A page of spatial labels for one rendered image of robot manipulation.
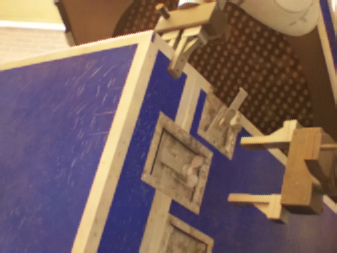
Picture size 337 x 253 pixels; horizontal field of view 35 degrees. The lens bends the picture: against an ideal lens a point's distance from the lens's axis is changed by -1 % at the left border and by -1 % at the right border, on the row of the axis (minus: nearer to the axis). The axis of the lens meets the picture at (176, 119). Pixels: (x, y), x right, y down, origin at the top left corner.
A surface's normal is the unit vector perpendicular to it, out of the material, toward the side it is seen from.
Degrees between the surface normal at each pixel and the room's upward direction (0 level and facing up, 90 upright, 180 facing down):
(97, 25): 142
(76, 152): 90
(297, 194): 90
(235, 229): 90
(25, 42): 90
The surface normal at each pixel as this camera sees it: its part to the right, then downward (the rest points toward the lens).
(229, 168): 0.79, -0.06
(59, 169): -0.57, -0.46
